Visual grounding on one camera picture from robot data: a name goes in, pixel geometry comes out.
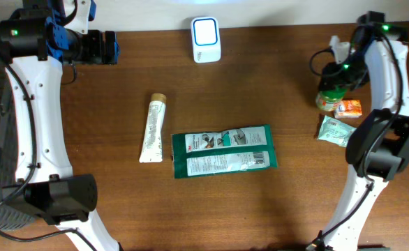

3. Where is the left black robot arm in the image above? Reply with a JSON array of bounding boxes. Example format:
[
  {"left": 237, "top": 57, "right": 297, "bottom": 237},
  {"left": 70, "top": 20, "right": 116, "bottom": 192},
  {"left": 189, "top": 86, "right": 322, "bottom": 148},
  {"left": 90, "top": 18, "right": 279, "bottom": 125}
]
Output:
[{"left": 0, "top": 1, "right": 121, "bottom": 250}]

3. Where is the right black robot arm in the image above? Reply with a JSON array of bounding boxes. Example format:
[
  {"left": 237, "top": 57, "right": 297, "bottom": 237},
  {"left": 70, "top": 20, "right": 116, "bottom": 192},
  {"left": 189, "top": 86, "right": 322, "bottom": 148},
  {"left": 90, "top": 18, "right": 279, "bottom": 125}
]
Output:
[{"left": 306, "top": 11, "right": 409, "bottom": 250}]

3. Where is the light teal wipe sachet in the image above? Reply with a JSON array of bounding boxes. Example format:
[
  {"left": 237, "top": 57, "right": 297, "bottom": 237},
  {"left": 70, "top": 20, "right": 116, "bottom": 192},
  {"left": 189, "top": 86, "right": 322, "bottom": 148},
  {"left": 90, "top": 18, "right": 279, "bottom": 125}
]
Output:
[{"left": 317, "top": 116, "right": 356, "bottom": 147}]

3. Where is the white barcode scanner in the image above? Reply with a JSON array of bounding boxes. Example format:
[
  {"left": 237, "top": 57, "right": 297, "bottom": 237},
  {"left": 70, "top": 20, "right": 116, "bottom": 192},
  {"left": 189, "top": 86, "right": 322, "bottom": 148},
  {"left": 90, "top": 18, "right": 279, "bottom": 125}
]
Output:
[{"left": 191, "top": 17, "right": 221, "bottom": 63}]

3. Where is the left black camera cable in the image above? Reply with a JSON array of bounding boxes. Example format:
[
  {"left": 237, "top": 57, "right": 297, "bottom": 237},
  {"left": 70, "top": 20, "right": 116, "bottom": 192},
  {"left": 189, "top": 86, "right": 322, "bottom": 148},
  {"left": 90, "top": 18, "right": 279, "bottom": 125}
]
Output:
[{"left": 0, "top": 59, "right": 99, "bottom": 251}]

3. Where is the green white wipes packet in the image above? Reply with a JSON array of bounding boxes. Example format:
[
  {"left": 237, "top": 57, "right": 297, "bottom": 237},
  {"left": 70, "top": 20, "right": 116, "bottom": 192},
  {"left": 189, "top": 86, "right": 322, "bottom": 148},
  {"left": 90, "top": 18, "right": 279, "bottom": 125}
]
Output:
[{"left": 172, "top": 125, "right": 278, "bottom": 178}]

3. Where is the green lid small jar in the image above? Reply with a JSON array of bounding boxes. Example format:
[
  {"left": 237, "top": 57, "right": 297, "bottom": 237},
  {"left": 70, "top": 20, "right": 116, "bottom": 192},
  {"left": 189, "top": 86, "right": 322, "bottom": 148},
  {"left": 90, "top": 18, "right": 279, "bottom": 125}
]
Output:
[{"left": 315, "top": 89, "right": 347, "bottom": 112}]

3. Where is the white printed tube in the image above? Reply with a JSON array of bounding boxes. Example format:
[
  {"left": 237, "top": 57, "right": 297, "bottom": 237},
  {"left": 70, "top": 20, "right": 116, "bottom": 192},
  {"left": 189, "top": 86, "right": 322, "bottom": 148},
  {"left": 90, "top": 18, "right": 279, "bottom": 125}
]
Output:
[{"left": 139, "top": 93, "right": 167, "bottom": 163}]

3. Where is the orange small tissue pack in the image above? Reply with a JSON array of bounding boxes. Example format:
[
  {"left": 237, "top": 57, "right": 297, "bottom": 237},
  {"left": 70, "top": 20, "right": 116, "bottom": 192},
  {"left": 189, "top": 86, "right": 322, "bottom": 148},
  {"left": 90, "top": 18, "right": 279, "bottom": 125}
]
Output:
[{"left": 334, "top": 100, "right": 362, "bottom": 119}]

